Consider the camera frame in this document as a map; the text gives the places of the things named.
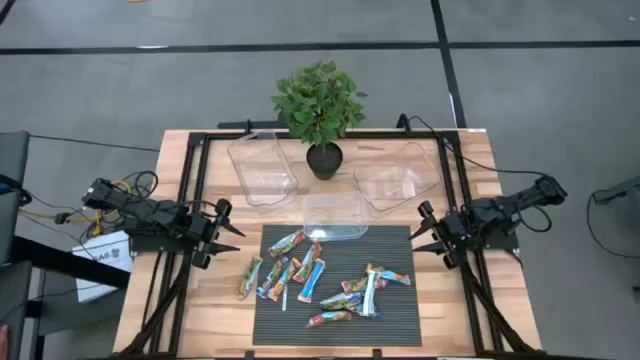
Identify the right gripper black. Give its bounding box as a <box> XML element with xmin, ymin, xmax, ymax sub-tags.
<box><xmin>408</xmin><ymin>199</ymin><xmax>469</xmax><ymax>271</ymax></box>

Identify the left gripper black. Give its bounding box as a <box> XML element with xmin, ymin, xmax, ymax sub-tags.
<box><xmin>188</xmin><ymin>198</ymin><xmax>247</xmax><ymax>270</ymax></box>

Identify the purple blue granola bar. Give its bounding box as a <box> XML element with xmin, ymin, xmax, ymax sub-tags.
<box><xmin>256</xmin><ymin>255</ymin><xmax>290</xmax><ymax>300</ymax></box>
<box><xmin>319</xmin><ymin>291</ymin><xmax>365</xmax><ymax>311</ymax></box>

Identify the wide clear plastic bin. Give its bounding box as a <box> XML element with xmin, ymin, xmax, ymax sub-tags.
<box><xmin>353</xmin><ymin>141</ymin><xmax>443</xmax><ymax>214</ymax></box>

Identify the long clear plastic bin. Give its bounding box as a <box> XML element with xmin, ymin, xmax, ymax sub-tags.
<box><xmin>227</xmin><ymin>129</ymin><xmax>300</xmax><ymax>208</ymax></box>

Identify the dark ribbed mat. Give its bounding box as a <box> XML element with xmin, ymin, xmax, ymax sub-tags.
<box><xmin>252</xmin><ymin>223</ymin><xmax>423</xmax><ymax>347</ymax></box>

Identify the small clear plastic bin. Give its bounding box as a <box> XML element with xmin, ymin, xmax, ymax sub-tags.
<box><xmin>302</xmin><ymin>192</ymin><xmax>371</xmax><ymax>243</ymax></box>

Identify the black bar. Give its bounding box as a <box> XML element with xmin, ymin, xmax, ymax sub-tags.
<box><xmin>216</xmin><ymin>118</ymin><xmax>287</xmax><ymax>131</ymax></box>

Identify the white paper box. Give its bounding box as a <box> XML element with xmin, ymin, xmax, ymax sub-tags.
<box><xmin>71</xmin><ymin>229</ymin><xmax>135</xmax><ymax>305</ymax></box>

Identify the green plant in black pot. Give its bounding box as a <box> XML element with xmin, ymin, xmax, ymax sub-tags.
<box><xmin>269</xmin><ymin>59</ymin><xmax>369</xmax><ymax>181</ymax></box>

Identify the black beam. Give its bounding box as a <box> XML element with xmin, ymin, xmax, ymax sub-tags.
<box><xmin>9</xmin><ymin>234</ymin><xmax>132</xmax><ymax>290</ymax></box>

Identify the grey stand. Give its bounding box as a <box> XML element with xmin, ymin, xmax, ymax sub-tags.
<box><xmin>591</xmin><ymin>174</ymin><xmax>640</xmax><ymax>221</ymax></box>

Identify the dark grey chair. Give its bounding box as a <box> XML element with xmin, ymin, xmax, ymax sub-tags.
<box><xmin>0</xmin><ymin>259</ymin><xmax>34</xmax><ymax>360</ymax></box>

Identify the long black arm cable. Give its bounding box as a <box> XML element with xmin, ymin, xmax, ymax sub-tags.
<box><xmin>396</xmin><ymin>113</ymin><xmax>551</xmax><ymax>177</ymax></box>

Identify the black aluminium table frame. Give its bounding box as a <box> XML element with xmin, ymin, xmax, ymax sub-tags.
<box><xmin>112</xmin><ymin>128</ymin><xmax>544</xmax><ymax>360</ymax></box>

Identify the yellow cable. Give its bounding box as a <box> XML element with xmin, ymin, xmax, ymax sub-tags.
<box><xmin>19</xmin><ymin>179</ymin><xmax>132</xmax><ymax>237</ymax></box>

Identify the thin black floor cable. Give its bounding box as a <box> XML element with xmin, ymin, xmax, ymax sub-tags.
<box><xmin>28</xmin><ymin>133</ymin><xmax>162</xmax><ymax>153</ymax></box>

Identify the black looped floor cable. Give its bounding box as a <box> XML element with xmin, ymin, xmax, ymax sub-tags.
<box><xmin>586</xmin><ymin>188</ymin><xmax>640</xmax><ymax>260</ymax></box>

